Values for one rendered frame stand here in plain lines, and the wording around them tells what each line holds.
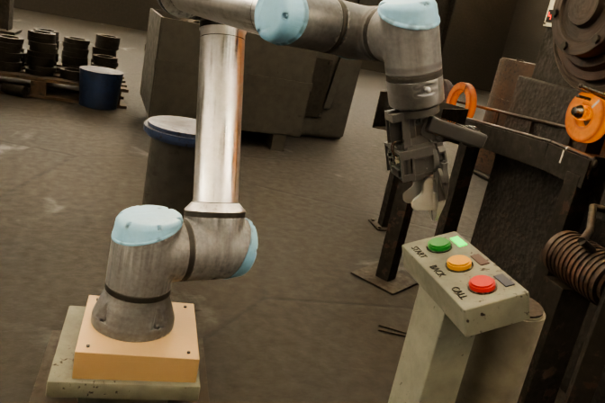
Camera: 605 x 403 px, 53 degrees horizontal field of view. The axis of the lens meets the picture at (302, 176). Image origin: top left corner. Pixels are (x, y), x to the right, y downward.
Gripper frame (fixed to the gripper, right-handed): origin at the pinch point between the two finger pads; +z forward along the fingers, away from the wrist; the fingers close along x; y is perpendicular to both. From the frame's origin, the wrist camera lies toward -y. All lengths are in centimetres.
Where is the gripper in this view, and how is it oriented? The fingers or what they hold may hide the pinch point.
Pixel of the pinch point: (437, 212)
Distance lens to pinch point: 109.2
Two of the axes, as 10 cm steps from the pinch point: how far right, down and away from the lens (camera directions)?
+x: 2.4, 3.0, -9.2
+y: -9.6, 2.2, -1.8
